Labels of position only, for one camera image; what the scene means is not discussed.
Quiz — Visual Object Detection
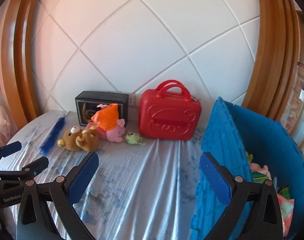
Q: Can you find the brown bear plush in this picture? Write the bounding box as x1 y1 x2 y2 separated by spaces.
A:
57 126 100 153

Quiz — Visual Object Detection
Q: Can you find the pink pig plush orange dress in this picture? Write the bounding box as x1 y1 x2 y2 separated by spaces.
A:
86 103 125 142

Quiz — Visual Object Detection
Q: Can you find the green one-eyed monster plush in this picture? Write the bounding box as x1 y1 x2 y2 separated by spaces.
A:
125 132 146 145

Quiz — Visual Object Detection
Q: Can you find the pink sanitary pad pack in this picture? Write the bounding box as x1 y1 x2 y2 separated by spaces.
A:
277 187 295 237

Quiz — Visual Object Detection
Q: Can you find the blue feather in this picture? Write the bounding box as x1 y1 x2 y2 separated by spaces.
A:
39 112 68 156

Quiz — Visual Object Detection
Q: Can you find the blue plastic storage crate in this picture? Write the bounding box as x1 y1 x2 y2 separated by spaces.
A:
201 98 304 239

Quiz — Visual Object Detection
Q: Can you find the black gift box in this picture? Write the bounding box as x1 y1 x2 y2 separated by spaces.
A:
75 90 130 127

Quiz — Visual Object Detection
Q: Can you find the light blue bed sheet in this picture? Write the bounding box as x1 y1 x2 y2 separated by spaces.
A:
0 111 204 239

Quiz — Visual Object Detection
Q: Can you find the red mini suitcase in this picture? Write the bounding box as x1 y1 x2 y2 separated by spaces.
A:
138 80 202 141

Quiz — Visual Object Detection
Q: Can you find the wooden frame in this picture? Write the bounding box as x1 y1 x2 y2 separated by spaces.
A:
0 0 41 129

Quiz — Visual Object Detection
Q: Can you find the white wall socket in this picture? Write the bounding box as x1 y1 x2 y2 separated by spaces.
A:
128 94 136 107

